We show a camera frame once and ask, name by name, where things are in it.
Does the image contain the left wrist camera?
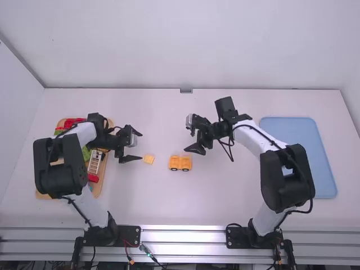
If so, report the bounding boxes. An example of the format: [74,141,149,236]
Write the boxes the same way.
[125,133,140,149]

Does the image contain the black cable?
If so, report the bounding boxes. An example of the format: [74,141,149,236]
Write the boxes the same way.
[277,179,314,226]
[218,137,236,163]

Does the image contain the blue mat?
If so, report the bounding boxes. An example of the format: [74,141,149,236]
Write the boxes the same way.
[258,116,338,200]

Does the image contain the tan tray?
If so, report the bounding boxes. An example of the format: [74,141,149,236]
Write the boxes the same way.
[35,117,115,200]

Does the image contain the silver rails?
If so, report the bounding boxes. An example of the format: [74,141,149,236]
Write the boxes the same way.
[0,224,360,263]

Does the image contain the yellow toy car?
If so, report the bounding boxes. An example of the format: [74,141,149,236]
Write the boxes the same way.
[168,154,193,172]

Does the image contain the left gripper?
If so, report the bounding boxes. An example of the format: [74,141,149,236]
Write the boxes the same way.
[114,125,143,165]

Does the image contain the white toy ladder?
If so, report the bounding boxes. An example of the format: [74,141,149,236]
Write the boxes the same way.
[86,150,104,174]

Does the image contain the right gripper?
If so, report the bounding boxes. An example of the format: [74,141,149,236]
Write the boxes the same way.
[183,114,216,156]

